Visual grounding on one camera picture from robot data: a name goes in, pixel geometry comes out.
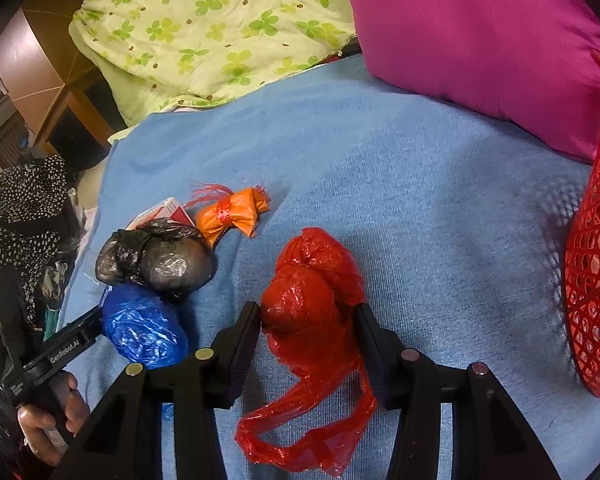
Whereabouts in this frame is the green clover print quilt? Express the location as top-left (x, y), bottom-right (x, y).
top-left (69, 0), bottom-right (358, 128)

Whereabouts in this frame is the red plastic mesh basket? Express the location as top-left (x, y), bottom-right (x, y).
top-left (564, 50), bottom-right (600, 403)

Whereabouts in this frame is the person's left hand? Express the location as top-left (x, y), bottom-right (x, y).
top-left (17, 372), bottom-right (91, 466)

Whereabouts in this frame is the magenta pillow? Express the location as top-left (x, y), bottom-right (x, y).
top-left (340, 0), bottom-right (600, 163)

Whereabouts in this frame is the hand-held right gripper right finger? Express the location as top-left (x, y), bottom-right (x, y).
top-left (352, 304), bottom-right (563, 480)

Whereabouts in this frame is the blue blanket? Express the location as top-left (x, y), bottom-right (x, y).
top-left (60, 52), bottom-right (600, 480)

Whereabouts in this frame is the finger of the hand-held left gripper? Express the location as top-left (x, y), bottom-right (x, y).
top-left (82, 305), bottom-right (106, 342)

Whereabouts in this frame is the blue plastic bag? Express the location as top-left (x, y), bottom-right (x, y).
top-left (101, 286), bottom-right (190, 426)

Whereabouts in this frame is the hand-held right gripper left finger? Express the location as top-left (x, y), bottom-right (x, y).
top-left (47, 301), bottom-right (262, 480)

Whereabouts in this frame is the black plastic bag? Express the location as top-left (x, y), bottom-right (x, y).
top-left (95, 219), bottom-right (217, 303)

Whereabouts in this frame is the wooden cabinet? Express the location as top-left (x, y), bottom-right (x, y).
top-left (0, 0), bottom-right (116, 156)

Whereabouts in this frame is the orange packet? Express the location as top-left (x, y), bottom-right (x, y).
top-left (184, 183), bottom-right (271, 248)

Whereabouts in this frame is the red and white carton box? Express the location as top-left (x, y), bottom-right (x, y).
top-left (125, 197), bottom-right (193, 233)

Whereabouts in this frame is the dark printed cloth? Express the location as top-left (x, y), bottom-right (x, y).
top-left (35, 255), bottom-right (81, 323)

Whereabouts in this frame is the black dotted cloth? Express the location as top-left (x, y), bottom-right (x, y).
top-left (0, 156), bottom-right (81, 311)

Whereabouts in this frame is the red plastic bag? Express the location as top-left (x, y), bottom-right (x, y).
top-left (235, 227), bottom-right (378, 478)

